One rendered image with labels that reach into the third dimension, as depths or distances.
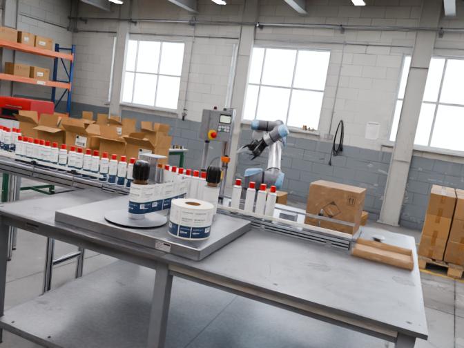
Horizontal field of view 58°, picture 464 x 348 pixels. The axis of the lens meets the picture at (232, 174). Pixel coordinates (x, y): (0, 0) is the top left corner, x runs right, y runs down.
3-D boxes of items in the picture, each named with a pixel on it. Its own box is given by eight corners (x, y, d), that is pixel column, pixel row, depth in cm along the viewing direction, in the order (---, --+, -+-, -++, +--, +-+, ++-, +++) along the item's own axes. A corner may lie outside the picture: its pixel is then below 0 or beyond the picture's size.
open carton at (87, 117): (74, 132, 720) (76, 110, 715) (95, 132, 766) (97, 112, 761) (90, 135, 705) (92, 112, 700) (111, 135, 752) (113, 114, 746)
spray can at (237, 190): (228, 212, 255) (233, 179, 252) (231, 210, 260) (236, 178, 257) (236, 213, 253) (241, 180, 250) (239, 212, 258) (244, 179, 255)
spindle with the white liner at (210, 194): (197, 218, 229) (204, 164, 225) (204, 215, 238) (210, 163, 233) (211, 221, 226) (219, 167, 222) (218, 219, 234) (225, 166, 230)
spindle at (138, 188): (123, 217, 208) (129, 159, 204) (133, 213, 217) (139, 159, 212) (138, 220, 205) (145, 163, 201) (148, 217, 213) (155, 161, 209)
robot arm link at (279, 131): (289, 130, 271) (289, 136, 264) (275, 139, 275) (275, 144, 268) (282, 121, 268) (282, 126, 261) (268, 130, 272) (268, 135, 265)
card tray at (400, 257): (351, 255, 219) (352, 248, 219) (355, 243, 244) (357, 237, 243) (412, 270, 209) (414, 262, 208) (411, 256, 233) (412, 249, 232)
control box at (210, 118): (198, 138, 266) (202, 108, 263) (221, 140, 275) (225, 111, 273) (206, 140, 257) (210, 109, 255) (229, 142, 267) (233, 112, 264)
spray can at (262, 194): (253, 217, 249) (257, 184, 247) (255, 216, 254) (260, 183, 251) (261, 219, 248) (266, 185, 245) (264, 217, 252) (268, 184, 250)
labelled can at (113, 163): (105, 184, 287) (108, 154, 284) (110, 183, 291) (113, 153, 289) (112, 185, 285) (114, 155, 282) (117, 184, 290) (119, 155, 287)
